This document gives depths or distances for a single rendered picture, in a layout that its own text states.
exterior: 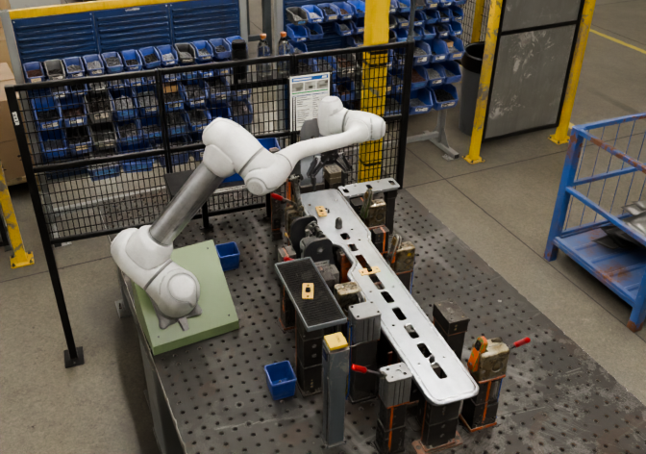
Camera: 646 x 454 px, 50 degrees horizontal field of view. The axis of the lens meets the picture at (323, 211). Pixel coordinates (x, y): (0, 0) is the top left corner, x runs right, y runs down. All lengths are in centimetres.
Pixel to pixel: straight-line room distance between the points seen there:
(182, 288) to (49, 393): 142
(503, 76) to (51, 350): 378
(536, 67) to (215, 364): 395
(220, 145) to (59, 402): 187
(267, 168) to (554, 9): 379
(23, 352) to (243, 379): 172
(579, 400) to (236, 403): 127
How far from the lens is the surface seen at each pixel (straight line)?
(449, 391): 234
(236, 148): 242
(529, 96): 600
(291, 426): 260
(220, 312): 294
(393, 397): 233
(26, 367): 408
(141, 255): 269
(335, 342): 223
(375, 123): 281
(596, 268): 448
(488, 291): 326
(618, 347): 426
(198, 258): 298
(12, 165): 553
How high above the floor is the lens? 267
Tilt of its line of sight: 32 degrees down
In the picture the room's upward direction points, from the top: 1 degrees clockwise
